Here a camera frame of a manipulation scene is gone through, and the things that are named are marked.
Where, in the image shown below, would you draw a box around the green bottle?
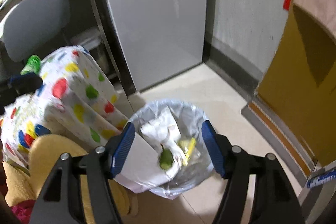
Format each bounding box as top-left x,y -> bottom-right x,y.
20,55 -> 41,75

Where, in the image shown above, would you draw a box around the yellow wooden door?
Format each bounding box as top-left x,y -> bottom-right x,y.
253,0 -> 336,180

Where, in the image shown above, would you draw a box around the blue white packet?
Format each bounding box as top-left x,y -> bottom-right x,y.
307,168 -> 336,189

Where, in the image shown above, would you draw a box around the white plastic container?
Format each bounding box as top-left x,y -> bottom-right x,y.
71,27 -> 103,48

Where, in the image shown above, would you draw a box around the clear zip bag yellow strip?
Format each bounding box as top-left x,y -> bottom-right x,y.
178,137 -> 201,167

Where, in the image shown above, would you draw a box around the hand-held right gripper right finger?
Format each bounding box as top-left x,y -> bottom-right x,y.
202,120 -> 305,224

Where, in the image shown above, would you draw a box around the grey office chair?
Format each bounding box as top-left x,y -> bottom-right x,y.
0,0 -> 71,83

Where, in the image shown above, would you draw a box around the pink cloth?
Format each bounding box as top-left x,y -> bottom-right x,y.
10,199 -> 36,224

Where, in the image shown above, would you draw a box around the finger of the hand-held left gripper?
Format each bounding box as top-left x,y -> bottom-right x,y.
0,72 -> 43,115

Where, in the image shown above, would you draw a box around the grey door threshold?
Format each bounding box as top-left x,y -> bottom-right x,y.
241,101 -> 319,180

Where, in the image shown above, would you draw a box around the bin with clear liner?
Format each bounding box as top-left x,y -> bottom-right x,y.
127,99 -> 214,199

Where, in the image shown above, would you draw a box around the balloon print tablecloth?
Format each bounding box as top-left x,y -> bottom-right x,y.
0,46 -> 129,169

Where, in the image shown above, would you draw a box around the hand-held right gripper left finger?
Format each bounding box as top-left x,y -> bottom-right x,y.
29,122 -> 135,224

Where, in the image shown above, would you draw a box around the white fridge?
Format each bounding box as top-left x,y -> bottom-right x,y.
93,0 -> 214,94

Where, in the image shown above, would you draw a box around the white envelope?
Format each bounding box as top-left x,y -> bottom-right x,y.
114,132 -> 172,194

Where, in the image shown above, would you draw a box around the white paper trash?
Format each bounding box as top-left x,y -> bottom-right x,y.
140,106 -> 184,161

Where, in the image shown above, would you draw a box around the green pear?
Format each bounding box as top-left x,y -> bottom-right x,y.
159,144 -> 174,170

